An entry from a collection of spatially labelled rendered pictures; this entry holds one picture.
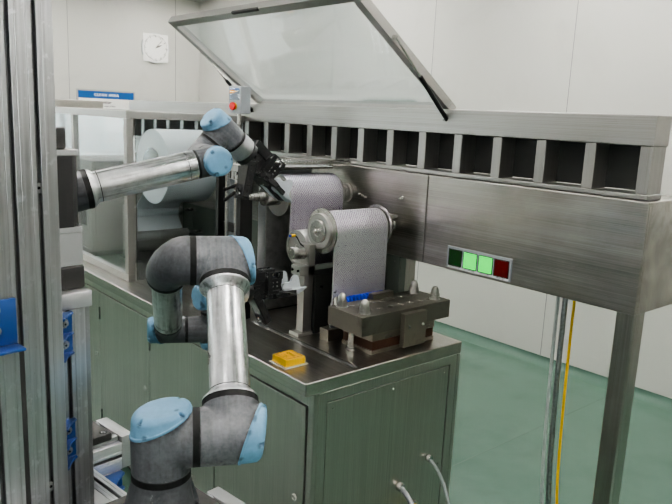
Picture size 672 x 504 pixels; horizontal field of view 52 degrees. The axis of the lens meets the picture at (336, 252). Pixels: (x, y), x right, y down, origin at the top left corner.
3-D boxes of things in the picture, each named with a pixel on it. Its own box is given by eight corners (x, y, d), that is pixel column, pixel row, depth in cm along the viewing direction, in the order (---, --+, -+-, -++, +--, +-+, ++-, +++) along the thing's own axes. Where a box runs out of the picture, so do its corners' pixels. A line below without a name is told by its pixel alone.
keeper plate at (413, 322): (398, 346, 217) (401, 313, 215) (420, 340, 224) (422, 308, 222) (404, 348, 216) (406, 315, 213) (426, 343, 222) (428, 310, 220)
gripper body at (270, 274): (285, 271, 203) (251, 275, 195) (284, 299, 205) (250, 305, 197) (270, 266, 209) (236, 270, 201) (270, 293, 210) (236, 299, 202)
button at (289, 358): (271, 361, 202) (272, 353, 202) (290, 356, 207) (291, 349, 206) (286, 368, 197) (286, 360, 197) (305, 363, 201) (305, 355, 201)
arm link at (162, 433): (131, 456, 140) (130, 393, 138) (198, 451, 143) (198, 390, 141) (127, 487, 129) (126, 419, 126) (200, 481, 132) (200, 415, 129)
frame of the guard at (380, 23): (159, 31, 270) (168, 16, 272) (254, 115, 305) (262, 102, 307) (350, 4, 186) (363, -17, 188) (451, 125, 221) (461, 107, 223)
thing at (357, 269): (331, 302, 223) (333, 246, 219) (383, 293, 238) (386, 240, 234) (332, 302, 222) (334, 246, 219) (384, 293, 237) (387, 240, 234)
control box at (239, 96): (224, 112, 257) (225, 85, 255) (237, 113, 262) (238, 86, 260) (237, 113, 253) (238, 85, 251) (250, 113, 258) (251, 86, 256)
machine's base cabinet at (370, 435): (31, 391, 392) (25, 243, 375) (138, 368, 433) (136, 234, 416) (301, 666, 205) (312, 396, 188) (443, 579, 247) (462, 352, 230)
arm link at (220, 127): (192, 126, 189) (212, 103, 190) (218, 152, 195) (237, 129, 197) (204, 130, 183) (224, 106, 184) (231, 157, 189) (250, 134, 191)
